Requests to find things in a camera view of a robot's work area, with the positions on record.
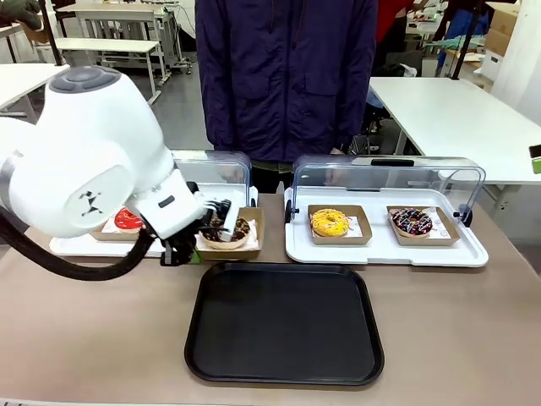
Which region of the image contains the chocolate sprinkled donut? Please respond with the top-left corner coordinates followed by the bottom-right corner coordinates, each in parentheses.
top-left (391, 206), bottom-right (434, 238)

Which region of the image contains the red glazed donut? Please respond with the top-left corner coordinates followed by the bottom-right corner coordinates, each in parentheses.
top-left (113, 206), bottom-right (145, 234)

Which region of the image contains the person in blue clothes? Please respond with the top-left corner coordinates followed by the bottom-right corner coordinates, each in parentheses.
top-left (434, 0), bottom-right (494, 43)

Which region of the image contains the large white table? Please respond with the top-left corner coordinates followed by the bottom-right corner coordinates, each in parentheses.
top-left (367, 75), bottom-right (541, 187)

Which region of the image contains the white display case base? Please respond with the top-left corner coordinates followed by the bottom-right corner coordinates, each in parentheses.
top-left (48, 182), bottom-right (260, 260)
top-left (283, 185), bottom-right (490, 268)

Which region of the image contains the low white bench table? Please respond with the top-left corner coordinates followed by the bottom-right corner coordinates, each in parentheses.
top-left (53, 37), bottom-right (172, 105)

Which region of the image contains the black camera stand pole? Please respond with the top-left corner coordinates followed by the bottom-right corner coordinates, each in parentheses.
top-left (450, 0), bottom-right (484, 81)
top-left (39, 0), bottom-right (65, 68)

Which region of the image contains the clear display case lid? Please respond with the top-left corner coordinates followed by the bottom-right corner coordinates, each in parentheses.
top-left (284, 153), bottom-right (487, 228)
top-left (167, 149), bottom-right (258, 221)

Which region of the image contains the brown cardboard donut tray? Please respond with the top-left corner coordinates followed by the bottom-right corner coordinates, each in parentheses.
top-left (192, 206), bottom-right (265, 261)
top-left (307, 204), bottom-right (374, 246)
top-left (385, 205), bottom-right (462, 248)
top-left (87, 222), bottom-right (144, 243)

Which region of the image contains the chocolate donut with nuts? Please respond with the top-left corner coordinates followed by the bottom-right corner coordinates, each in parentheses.
top-left (198, 213), bottom-right (252, 250)

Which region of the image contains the person in navy jacket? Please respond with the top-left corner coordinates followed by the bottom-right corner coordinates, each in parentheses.
top-left (194, 0), bottom-right (380, 195)

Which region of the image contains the person in red top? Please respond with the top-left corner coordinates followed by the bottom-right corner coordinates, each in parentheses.
top-left (375, 0), bottom-right (428, 48)

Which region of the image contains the white table with round leg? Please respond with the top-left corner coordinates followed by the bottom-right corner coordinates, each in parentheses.
top-left (0, 63), bottom-right (72, 126)

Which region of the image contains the white storage box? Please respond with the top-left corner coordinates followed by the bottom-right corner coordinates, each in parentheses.
top-left (480, 48), bottom-right (509, 82)

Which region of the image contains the black plastic serving tray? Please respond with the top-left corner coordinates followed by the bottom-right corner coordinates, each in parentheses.
top-left (183, 261), bottom-right (385, 387)

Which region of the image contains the dark green jacket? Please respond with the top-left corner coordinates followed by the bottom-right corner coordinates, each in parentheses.
top-left (0, 0), bottom-right (42, 27)

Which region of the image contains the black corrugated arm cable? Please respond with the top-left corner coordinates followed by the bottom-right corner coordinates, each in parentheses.
top-left (0, 210), bottom-right (158, 283)

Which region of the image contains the person's right hand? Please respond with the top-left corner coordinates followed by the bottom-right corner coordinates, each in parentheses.
top-left (213, 162), bottom-right (237, 184)

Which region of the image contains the yellow glazed donut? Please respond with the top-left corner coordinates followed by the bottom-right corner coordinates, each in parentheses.
top-left (310, 207), bottom-right (351, 238)

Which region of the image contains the black bag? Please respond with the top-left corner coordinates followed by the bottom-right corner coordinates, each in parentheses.
top-left (378, 62), bottom-right (424, 80)

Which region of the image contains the white desk with metal frame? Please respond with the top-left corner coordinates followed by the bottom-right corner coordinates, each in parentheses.
top-left (55, 2), bottom-right (187, 75)

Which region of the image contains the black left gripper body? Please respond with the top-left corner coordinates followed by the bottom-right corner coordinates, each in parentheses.
top-left (159, 228), bottom-right (196, 268)

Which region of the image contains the teal cloth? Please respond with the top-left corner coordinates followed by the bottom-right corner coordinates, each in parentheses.
top-left (424, 35), bottom-right (471, 52)

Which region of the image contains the person's left hand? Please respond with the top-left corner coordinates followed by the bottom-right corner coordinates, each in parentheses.
top-left (322, 140), bottom-right (353, 186)

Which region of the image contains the brown cardboard box stack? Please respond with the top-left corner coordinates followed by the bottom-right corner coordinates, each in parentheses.
top-left (484, 1), bottom-right (525, 57)

